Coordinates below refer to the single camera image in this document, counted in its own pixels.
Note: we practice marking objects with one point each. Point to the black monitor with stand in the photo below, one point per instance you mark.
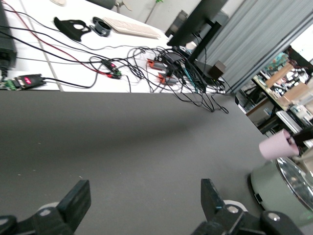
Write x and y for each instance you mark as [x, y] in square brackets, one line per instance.
[195, 19]

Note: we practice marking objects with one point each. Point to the cluttered storage shelf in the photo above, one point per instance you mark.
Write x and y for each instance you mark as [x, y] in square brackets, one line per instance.
[281, 80]

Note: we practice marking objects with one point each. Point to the grey curtain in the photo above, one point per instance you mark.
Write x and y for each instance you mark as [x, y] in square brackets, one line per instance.
[256, 36]

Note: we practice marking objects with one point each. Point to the white paper cup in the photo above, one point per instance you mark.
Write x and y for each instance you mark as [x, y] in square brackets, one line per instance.
[191, 46]

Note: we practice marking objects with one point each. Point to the beige computer keyboard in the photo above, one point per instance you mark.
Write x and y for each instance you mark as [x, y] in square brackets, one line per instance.
[132, 27]

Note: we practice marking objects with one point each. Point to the black adapter pink label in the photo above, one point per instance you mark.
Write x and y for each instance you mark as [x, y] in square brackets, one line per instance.
[29, 80]

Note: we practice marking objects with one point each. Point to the green terminal block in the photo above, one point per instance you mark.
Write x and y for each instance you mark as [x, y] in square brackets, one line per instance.
[8, 84]

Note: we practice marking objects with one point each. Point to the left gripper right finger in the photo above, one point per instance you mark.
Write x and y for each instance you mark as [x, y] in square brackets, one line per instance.
[215, 215]

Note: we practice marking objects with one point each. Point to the small circuit board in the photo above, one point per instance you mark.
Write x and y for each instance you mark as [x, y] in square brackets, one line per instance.
[112, 67]

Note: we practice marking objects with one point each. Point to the large glass pot lid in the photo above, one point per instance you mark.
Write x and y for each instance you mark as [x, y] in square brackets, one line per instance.
[298, 181]

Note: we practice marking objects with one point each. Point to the black box device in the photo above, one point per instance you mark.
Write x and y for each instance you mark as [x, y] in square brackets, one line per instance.
[6, 36]

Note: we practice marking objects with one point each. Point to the pink cup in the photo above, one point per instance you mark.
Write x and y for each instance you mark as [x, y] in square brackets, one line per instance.
[274, 147]

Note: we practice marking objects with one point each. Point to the dark grey table mat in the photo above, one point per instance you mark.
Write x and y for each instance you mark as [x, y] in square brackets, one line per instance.
[122, 147]

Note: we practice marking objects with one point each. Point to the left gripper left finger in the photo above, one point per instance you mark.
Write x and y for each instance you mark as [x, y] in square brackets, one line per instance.
[77, 203]

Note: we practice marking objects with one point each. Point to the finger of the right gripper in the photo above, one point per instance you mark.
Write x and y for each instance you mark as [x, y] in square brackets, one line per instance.
[292, 140]
[305, 139]

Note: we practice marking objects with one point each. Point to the brown cube box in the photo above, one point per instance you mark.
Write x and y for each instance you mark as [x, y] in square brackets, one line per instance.
[217, 71]

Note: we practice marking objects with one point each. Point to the orange grey connector device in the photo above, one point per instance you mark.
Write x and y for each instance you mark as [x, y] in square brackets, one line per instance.
[168, 79]
[156, 64]

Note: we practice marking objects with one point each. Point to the pale green cooking pot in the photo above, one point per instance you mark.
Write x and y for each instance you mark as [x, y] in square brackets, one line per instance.
[266, 181]

